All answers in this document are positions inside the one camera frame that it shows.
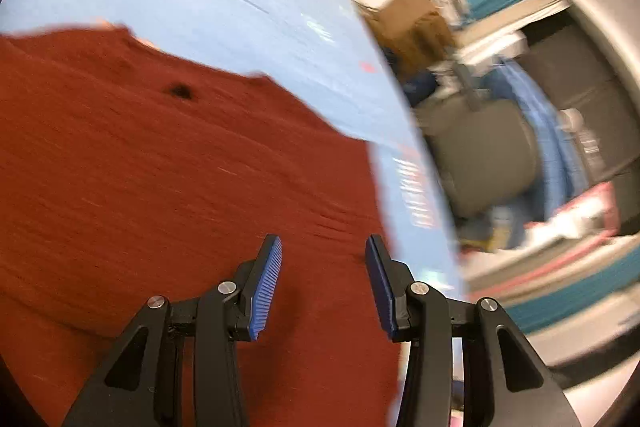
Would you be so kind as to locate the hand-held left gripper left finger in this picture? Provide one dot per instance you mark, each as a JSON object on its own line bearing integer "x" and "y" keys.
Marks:
{"x": 264, "y": 291}

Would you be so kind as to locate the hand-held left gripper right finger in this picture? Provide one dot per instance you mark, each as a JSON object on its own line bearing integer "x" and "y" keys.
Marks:
{"x": 376, "y": 292}

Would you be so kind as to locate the rust red knit garment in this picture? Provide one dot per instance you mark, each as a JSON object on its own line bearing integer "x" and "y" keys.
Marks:
{"x": 165, "y": 187}

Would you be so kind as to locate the grey upholstered chair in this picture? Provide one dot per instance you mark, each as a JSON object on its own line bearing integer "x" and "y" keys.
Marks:
{"x": 480, "y": 157}

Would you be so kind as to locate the pink edged box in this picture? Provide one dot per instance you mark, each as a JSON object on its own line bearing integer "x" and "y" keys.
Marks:
{"x": 575, "y": 217}

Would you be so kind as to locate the blue cloth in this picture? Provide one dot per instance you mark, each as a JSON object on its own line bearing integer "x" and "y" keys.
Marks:
{"x": 542, "y": 132}

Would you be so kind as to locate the light blue printed mat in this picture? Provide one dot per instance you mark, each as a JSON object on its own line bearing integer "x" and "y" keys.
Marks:
{"x": 280, "y": 22}

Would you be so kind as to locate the brown cardboard box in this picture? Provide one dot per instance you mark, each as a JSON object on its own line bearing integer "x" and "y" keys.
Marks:
{"x": 411, "y": 24}

